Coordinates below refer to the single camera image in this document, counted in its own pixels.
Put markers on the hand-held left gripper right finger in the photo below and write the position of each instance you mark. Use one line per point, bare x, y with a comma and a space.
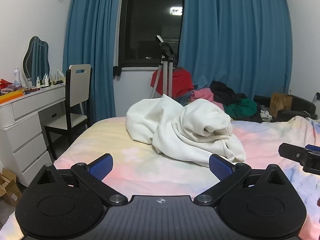
220, 168

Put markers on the white pants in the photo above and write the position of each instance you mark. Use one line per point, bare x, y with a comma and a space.
175, 130

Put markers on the green garment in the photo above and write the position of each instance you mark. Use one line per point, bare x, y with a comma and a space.
245, 105

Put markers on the red garment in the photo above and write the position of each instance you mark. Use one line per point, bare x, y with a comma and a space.
182, 80

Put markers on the wavy vanity mirror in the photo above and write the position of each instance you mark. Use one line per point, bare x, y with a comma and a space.
37, 57

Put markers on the white patterned garment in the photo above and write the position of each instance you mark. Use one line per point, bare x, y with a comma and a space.
264, 113

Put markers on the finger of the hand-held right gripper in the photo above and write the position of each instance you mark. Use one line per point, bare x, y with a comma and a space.
295, 153
313, 148

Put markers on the pastel bedsheet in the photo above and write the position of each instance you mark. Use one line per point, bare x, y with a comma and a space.
125, 155

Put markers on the black garment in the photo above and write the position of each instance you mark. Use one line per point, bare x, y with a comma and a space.
222, 90

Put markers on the garment steamer stand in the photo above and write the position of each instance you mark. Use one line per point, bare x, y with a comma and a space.
166, 52

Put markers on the white spray bottle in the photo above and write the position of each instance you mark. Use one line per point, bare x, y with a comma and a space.
17, 78

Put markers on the white dresser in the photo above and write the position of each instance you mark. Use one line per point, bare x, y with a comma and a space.
27, 130

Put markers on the pink garment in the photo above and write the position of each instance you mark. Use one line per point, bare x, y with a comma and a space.
202, 95

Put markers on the white and black chair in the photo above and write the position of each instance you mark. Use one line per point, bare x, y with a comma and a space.
78, 87

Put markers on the black sofa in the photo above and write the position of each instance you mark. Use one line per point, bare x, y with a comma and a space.
300, 105

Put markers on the blue garment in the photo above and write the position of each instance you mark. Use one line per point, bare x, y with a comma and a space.
183, 100

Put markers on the cardboard boxes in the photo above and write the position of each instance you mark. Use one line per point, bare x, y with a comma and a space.
8, 187

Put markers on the orange box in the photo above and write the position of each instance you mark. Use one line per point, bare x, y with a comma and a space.
11, 97

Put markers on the row of cosmetic bottles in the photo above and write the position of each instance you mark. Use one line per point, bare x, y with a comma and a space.
46, 81

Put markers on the red pouch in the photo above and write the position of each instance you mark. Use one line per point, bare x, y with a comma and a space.
5, 81

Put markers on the brown paper bag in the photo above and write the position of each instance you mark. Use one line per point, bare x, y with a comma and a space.
280, 103

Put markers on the blue curtain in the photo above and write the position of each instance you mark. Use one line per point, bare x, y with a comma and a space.
237, 30
92, 30

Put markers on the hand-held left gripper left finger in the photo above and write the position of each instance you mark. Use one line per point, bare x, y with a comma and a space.
101, 167

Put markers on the dark window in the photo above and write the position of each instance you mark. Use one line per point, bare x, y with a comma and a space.
150, 30

